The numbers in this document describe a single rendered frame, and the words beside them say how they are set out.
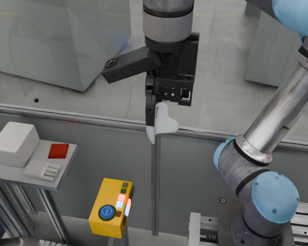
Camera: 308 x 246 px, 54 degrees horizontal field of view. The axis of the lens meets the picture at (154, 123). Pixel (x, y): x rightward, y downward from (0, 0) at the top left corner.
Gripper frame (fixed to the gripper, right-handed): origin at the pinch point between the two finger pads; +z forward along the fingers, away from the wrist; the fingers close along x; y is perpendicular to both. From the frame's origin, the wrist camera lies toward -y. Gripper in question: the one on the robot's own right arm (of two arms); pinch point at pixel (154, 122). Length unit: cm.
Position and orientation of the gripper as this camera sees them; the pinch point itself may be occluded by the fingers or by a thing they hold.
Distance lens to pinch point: 61.5
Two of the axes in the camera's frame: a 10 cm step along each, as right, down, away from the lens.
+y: 9.8, 1.3, -1.3
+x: 1.8, -6.9, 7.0
